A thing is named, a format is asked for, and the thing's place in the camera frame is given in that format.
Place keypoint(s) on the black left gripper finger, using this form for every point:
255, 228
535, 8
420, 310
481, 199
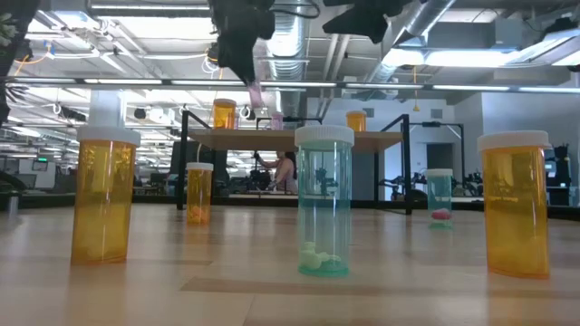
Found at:
238, 59

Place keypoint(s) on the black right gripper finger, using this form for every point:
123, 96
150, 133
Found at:
351, 20

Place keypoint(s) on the pink medicine bottle white cap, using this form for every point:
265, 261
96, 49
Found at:
277, 122
256, 96

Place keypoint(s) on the large orange medicine bottle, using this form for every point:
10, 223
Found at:
356, 122
224, 115

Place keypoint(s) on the orange medicine bottle white cap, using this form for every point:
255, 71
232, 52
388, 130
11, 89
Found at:
104, 204
199, 194
514, 213

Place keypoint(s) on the teal medicine bottle white cap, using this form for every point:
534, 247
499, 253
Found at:
439, 194
324, 204

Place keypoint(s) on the seated person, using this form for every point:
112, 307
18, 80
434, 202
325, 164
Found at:
285, 174

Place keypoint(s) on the wooden shelf black metal frame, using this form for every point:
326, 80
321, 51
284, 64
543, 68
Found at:
281, 139

